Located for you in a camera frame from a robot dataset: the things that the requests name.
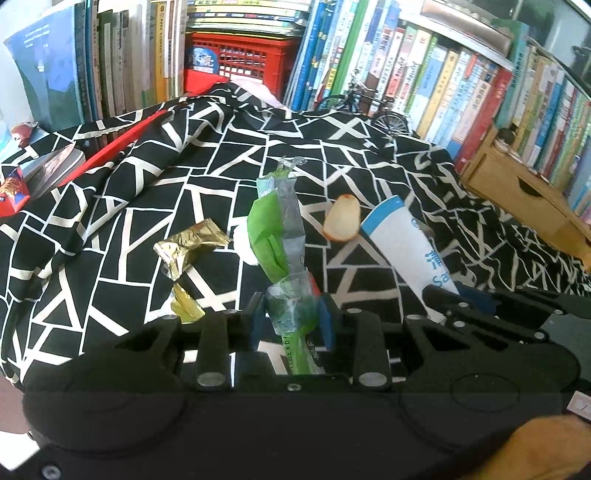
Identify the stack of flat books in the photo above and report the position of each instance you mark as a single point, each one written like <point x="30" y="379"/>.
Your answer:
<point x="244" y="14"/>

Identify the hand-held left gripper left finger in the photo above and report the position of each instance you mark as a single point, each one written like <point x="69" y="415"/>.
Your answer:
<point x="256" y="323"/>

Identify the black white patterned cloth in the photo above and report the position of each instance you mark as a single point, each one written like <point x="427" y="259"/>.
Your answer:
<point x="138" y="207"/>

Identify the grey magazine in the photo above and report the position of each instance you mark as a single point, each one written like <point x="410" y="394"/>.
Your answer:
<point x="51" y="164"/>

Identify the green plastic wrapper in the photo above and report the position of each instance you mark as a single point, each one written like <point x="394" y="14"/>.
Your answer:
<point x="265" y="230"/>

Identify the person's right forearm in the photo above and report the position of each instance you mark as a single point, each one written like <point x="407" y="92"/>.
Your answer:
<point x="545" y="447"/>

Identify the red snack packet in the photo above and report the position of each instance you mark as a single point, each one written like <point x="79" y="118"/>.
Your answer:
<point x="11" y="196"/>

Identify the short row of pale books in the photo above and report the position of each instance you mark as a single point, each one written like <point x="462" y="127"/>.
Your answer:
<point x="120" y="60"/>

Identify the gold candy wrapper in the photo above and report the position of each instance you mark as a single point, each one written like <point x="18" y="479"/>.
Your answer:
<point x="191" y="240"/>

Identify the small red white object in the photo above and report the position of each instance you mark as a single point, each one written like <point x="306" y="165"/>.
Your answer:
<point x="23" y="131"/>

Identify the white blue tube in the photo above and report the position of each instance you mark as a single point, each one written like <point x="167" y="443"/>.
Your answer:
<point x="406" y="244"/>

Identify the red folder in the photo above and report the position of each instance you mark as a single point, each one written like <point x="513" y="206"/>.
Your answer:
<point x="115" y="143"/>

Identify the black model bicycle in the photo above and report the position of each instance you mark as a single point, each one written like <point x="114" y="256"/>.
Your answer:
<point x="364" y="106"/>

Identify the small dark figurine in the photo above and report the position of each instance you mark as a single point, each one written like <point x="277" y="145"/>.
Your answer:
<point x="505" y="138"/>

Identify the long row of colourful books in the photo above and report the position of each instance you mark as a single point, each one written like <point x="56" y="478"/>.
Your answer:
<point x="438" y="83"/>

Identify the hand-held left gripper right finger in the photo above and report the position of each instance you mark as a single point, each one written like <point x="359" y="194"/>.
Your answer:
<point x="326" y="323"/>

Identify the white tissue scrap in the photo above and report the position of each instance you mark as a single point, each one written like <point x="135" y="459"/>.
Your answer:
<point x="241" y="244"/>

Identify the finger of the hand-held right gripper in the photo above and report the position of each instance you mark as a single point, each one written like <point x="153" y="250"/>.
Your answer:
<point x="480" y="302"/>
<point x="443" y="307"/>

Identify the pink white cloth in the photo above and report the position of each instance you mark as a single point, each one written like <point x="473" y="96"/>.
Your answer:
<point x="263" y="90"/>

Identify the wooden drawer box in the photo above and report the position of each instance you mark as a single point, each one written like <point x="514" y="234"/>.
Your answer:
<point x="521" y="191"/>

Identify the yellow clear candy wrapper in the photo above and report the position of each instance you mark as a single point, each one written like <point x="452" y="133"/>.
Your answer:
<point x="187" y="307"/>

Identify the red plastic crate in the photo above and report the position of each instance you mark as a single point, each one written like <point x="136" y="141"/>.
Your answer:
<point x="249" y="57"/>

